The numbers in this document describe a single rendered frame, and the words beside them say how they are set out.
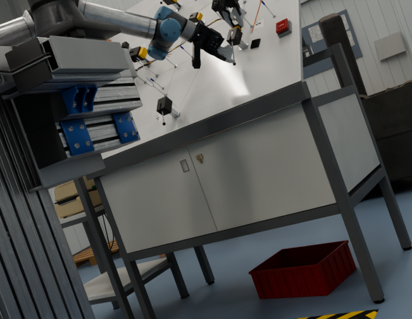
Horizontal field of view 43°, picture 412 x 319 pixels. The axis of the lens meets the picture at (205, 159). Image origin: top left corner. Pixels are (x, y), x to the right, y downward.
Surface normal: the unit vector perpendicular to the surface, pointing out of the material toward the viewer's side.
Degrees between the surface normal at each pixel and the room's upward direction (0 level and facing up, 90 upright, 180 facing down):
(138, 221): 90
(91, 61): 90
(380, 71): 90
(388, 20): 90
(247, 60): 50
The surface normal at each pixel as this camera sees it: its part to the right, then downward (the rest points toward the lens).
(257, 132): -0.51, 0.21
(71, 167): 0.87, -0.30
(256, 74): -0.61, -0.44
